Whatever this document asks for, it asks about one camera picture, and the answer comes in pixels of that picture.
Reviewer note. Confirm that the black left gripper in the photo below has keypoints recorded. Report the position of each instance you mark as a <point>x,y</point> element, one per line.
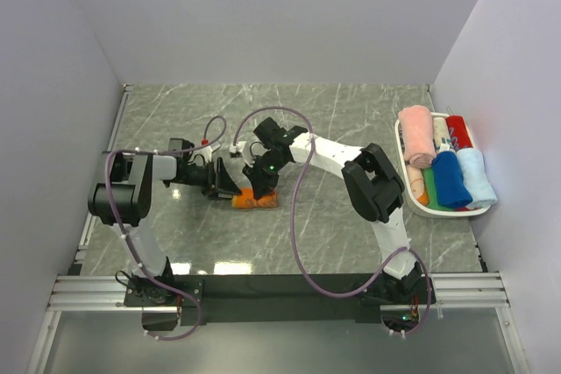
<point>223,185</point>

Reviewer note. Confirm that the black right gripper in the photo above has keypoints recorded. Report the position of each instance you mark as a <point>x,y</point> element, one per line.
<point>261,186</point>

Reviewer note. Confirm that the grey orange giraffe towel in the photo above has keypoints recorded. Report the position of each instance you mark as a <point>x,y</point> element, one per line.
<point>245,200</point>

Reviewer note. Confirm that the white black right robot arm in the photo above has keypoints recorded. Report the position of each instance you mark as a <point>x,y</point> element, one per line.
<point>373,185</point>

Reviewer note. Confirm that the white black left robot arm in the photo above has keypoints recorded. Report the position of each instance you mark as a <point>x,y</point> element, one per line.
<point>121,197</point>

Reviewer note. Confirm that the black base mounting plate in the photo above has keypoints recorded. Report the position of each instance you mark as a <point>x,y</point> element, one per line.
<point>285,297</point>

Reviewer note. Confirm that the white towel basket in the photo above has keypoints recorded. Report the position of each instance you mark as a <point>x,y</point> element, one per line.
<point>434,211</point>

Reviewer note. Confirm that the pink rolled towel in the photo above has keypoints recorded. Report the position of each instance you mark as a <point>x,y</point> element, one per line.
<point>417,133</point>

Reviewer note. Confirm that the green rolled towel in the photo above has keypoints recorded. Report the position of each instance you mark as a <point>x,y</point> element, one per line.
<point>429,181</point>

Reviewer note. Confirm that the cream patterned rolled towel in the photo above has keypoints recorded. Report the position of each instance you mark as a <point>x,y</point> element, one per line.
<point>441,136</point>

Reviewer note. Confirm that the dark blue rolled towel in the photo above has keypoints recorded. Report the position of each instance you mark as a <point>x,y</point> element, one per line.
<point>449,182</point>

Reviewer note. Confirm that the red rolled towel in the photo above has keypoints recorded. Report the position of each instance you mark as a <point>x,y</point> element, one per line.
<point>460,138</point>

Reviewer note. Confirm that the light blue rolled towel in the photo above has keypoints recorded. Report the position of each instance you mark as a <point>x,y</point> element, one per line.
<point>475,180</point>

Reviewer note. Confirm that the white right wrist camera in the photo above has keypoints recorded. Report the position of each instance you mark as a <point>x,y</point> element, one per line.
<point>239,150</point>

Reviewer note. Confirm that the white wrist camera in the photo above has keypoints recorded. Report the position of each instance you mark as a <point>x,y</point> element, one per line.
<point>205,155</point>
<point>239,150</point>

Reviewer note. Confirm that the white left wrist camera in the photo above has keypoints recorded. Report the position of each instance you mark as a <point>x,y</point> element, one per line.
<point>205,155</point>

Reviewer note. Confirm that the aluminium frame rail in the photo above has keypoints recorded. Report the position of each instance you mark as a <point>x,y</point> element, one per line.
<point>453,290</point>

